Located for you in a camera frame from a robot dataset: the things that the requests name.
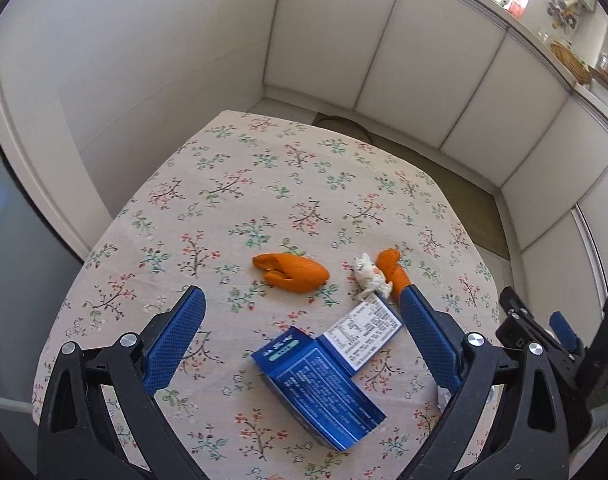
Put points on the frosted glass sliding door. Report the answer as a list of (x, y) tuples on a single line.
[(14, 285)]

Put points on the water heater pipes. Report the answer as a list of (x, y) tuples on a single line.
[(563, 12)]

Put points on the white tissue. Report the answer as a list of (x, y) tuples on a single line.
[(368, 277)]

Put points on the floral tablecloth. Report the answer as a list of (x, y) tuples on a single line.
[(284, 185)]

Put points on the blue cardboard box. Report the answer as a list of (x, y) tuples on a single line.
[(319, 390)]

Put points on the drinking glass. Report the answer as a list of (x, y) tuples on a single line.
[(541, 35)]

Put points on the orange peel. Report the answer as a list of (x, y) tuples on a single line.
[(391, 270), (294, 272)]

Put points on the red bottle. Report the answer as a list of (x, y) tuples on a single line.
[(516, 5)]

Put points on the wicker basket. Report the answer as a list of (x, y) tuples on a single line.
[(571, 59)]

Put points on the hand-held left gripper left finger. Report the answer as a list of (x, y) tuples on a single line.
[(174, 342)]

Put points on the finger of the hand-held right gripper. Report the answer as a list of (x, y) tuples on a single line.
[(563, 330), (518, 315)]

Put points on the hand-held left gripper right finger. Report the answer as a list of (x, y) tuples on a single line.
[(431, 342)]

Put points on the white kitchen cabinet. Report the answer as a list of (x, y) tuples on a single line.
[(408, 50)]

